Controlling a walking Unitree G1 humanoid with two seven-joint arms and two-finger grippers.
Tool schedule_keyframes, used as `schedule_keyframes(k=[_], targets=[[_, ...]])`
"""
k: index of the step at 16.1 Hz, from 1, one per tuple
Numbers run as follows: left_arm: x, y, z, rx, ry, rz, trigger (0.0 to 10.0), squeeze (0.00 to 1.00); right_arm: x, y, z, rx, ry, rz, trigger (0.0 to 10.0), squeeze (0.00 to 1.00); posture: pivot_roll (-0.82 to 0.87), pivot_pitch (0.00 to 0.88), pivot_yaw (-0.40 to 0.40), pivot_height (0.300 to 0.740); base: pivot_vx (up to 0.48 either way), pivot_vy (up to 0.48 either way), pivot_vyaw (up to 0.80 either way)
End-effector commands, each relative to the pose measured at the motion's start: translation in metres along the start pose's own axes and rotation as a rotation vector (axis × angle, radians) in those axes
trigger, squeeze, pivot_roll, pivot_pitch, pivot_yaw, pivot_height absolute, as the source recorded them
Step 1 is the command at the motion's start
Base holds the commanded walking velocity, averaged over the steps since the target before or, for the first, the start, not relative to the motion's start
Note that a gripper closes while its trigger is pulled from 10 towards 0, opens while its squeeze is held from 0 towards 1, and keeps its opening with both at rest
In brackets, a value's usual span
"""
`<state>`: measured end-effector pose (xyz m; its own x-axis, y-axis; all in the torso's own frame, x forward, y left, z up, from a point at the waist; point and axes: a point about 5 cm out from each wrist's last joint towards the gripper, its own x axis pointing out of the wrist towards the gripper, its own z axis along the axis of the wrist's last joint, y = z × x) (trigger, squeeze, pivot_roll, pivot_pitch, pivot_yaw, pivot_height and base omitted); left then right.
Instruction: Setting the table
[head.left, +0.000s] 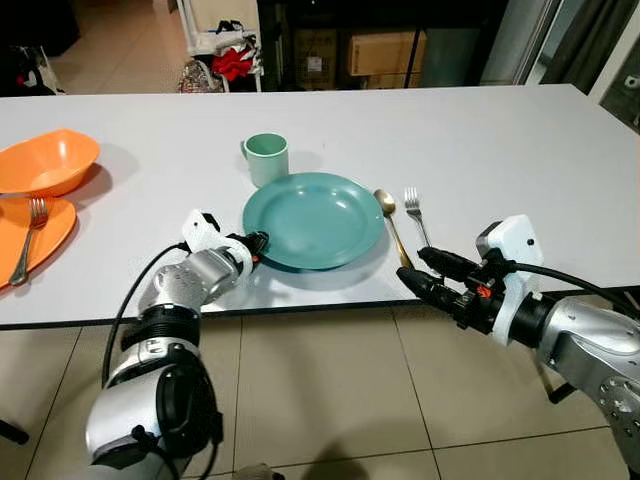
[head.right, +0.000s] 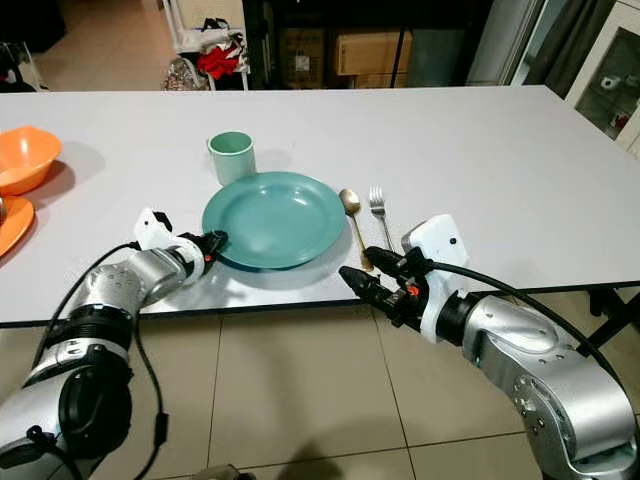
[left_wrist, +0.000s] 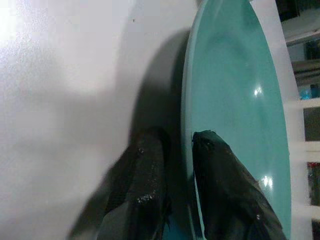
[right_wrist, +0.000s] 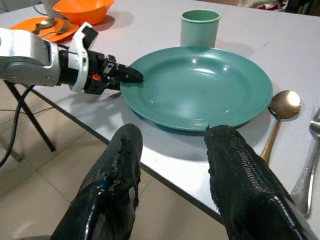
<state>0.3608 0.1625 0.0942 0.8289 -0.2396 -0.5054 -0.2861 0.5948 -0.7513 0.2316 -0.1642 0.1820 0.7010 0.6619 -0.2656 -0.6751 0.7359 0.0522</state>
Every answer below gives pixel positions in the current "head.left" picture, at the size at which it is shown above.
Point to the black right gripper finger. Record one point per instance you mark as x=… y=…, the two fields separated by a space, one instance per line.
x=432 y=290
x=448 y=266

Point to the teal round plate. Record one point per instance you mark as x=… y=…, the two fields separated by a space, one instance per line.
x=315 y=220

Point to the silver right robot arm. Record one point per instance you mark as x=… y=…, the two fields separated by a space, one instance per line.
x=590 y=345

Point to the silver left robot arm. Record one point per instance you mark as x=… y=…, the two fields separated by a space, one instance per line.
x=150 y=360

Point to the short silver fork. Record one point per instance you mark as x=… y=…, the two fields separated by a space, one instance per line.
x=413 y=203

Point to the teal cup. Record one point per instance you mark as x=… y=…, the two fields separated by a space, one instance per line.
x=267 y=162

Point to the gold spoon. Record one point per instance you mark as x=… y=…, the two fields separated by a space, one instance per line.
x=385 y=203

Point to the red cloth item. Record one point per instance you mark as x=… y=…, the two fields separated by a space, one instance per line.
x=233 y=63

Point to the orange plate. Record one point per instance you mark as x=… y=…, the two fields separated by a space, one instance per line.
x=50 y=235

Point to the white storage rack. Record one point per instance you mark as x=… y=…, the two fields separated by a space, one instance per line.
x=215 y=38

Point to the orange bowl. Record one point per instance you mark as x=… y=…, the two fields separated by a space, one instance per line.
x=45 y=160

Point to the wide brown cardboard box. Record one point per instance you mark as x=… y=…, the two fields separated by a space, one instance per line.
x=385 y=55

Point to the grey curtain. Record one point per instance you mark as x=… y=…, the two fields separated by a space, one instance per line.
x=580 y=45

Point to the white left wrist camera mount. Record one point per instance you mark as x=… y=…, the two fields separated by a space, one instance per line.
x=200 y=230

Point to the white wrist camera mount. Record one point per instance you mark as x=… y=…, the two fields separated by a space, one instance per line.
x=200 y=230
x=512 y=240

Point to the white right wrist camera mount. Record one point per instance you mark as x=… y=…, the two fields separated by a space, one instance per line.
x=512 y=240

